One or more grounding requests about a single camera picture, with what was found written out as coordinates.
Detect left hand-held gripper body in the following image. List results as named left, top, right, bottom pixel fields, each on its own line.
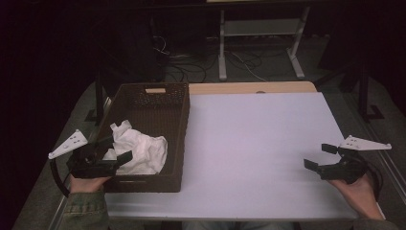
left=48, top=128, right=118, bottom=179

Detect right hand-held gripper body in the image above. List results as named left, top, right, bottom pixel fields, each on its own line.
left=318, top=134, right=393, bottom=185

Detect white cloth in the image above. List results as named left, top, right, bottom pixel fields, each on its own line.
left=102, top=120, right=169, bottom=176

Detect dark brown woven basket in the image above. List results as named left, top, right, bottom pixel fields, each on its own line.
left=95, top=81, right=192, bottom=194

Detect person's left hand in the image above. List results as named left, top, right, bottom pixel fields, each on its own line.
left=69, top=173, right=112, bottom=195

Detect person's right hand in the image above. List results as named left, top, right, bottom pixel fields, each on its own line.
left=328, top=173, right=384, bottom=221

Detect white table mat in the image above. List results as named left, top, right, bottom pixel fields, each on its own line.
left=104, top=91, right=359, bottom=222

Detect black metal stand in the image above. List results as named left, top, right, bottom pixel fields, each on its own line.
left=344, top=61, right=386, bottom=123

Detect tangle of floor cables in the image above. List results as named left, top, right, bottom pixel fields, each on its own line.
left=152, top=34, right=288, bottom=83

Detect grey metal desk frame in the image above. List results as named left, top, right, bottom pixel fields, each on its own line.
left=217, top=5, right=311, bottom=82

